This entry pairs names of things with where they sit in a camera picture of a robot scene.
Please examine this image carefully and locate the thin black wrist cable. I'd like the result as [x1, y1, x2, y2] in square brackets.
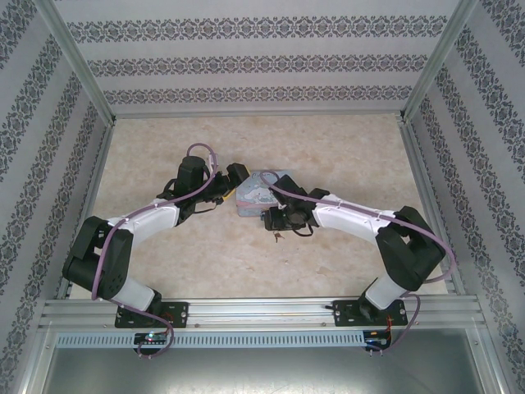
[191, 202, 221, 216]
[292, 222, 317, 239]

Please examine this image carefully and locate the light blue zipper pouch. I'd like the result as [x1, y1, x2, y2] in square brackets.
[235, 167, 295, 219]

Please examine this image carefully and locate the grey metal panel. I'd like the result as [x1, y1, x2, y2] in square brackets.
[24, 328, 508, 394]

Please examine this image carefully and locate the short aluminium frame rail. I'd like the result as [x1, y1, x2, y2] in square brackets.
[109, 107, 408, 121]

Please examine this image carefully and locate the small controller board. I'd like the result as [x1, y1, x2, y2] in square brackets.
[133, 331, 170, 346]
[364, 329, 394, 345]

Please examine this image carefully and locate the aluminium mounting rail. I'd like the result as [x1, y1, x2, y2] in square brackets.
[39, 294, 482, 330]

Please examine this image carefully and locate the white slotted cable duct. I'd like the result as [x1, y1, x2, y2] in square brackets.
[55, 330, 369, 350]

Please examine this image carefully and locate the aluminium frame post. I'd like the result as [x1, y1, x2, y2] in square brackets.
[33, 0, 116, 125]
[398, 0, 480, 123]

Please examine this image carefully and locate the aluminium side frame rail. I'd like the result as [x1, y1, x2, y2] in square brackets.
[55, 121, 118, 303]
[398, 118, 468, 297]

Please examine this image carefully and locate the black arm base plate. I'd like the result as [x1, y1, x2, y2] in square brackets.
[114, 300, 191, 330]
[331, 298, 409, 328]

